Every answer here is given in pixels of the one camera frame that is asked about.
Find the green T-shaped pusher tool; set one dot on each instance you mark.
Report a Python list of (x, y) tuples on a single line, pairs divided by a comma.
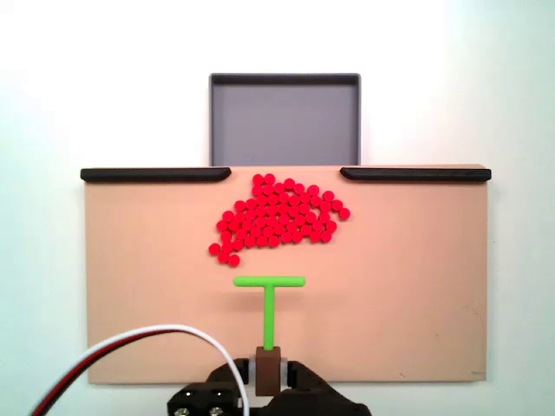
[(269, 312)]

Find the red cylindrical granule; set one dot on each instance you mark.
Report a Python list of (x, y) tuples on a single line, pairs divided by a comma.
[(251, 203), (293, 210), (239, 205), (324, 217), (257, 189), (268, 189), (305, 198), (316, 201), (286, 238), (250, 213), (297, 237), (262, 241), (223, 257), (262, 200), (237, 244), (273, 241), (269, 178), (328, 195), (331, 226), (317, 226), (301, 220), (239, 216), (307, 229), (265, 230), (233, 260), (228, 215), (214, 248), (273, 199), (311, 216), (226, 248), (222, 225), (261, 211), (295, 200), (250, 241), (344, 212), (315, 237), (279, 188), (326, 236), (276, 229), (272, 209), (289, 183), (256, 232), (233, 225), (226, 236), (283, 198), (282, 209), (337, 204), (247, 224), (303, 209), (269, 220), (240, 234), (313, 190), (326, 207), (259, 222), (299, 188), (259, 179)]

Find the beige flat board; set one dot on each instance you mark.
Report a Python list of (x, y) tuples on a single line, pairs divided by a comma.
[(390, 281)]

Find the grey shallow tray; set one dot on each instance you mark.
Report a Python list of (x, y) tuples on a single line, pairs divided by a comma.
[(284, 125)]

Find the black board edge rail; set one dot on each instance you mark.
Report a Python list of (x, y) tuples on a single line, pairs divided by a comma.
[(152, 175), (416, 175)]

